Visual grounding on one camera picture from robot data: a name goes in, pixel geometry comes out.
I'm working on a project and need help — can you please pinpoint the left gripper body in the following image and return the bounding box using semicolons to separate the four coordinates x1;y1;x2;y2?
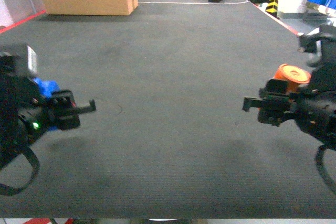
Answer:
1;44;80;165

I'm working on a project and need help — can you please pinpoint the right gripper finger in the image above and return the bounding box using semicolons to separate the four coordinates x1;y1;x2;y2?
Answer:
242;97;265;112

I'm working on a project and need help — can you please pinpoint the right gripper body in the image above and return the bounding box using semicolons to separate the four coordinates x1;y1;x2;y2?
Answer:
258;24;335;150

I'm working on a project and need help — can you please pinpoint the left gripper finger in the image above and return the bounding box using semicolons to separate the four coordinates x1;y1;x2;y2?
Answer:
71;99;96;114

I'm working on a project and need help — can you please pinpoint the orange cylindrical cap 4680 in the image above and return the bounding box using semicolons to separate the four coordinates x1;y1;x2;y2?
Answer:
273;63;311;93

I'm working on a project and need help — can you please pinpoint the blue plastic part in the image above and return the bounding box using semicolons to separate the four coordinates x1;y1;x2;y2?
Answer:
33;77;60;132

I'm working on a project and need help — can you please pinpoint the yellow black traffic cone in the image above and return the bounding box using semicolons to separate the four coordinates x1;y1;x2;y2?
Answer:
265;0;279;18

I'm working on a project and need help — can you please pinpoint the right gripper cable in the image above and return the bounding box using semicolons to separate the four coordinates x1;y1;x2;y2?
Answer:
314;144;336;195

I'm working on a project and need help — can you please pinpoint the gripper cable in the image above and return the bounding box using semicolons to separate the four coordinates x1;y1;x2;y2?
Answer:
314;144;336;195
0;142;41;197

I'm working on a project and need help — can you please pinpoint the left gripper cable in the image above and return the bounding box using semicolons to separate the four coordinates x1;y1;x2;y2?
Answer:
0;142;41;197

